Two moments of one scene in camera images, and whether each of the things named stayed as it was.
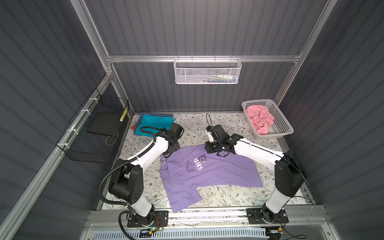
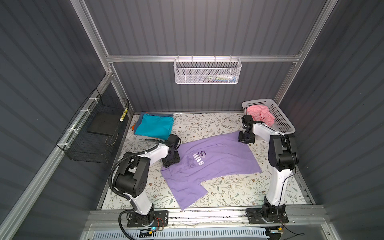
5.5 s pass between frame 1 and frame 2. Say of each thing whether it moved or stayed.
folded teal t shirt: stayed
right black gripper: moved
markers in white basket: stayed
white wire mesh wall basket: stayed
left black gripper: moved
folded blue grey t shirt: stayed
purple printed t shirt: moved
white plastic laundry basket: stayed
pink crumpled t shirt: stayed
